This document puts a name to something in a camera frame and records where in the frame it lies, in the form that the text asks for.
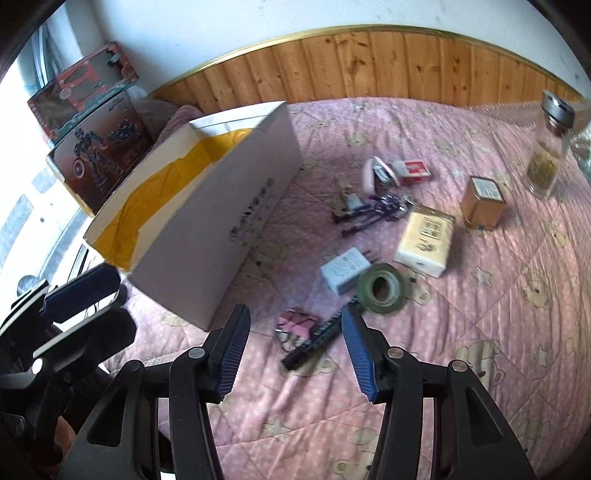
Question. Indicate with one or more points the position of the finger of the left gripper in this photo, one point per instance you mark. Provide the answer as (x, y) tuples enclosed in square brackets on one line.
[(92, 341), (78, 294)]

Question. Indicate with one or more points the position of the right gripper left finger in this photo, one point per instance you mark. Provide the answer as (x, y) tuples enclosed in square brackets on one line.
[(120, 439)]

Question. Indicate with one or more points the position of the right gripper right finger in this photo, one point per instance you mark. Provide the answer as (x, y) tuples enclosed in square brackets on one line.
[(472, 438)]

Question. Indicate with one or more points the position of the pink binder clips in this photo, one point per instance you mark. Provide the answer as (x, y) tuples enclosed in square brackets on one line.
[(293, 327)]

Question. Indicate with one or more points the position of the black marker pen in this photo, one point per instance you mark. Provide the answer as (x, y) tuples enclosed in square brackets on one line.
[(320, 337)]

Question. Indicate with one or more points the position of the green tape roll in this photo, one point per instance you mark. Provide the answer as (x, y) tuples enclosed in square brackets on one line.
[(381, 289)]

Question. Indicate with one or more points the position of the purple pen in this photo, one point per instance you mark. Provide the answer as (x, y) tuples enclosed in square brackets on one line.
[(370, 219)]

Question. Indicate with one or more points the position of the red staples box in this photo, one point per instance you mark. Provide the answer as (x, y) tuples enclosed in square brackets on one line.
[(410, 172)]

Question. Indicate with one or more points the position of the white cardboard box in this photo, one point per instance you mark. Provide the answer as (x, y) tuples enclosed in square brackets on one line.
[(181, 224)]

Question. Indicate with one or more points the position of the dark robot toy box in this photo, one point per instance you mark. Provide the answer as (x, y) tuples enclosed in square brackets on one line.
[(93, 159)]

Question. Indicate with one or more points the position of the red toy package box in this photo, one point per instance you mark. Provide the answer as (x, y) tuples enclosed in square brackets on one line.
[(79, 90)]

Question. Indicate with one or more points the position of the pink quilted bed cover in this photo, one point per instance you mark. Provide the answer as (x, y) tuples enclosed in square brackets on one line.
[(514, 303)]

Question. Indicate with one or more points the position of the glass tea bottle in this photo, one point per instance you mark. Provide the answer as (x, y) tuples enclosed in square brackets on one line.
[(551, 141)]

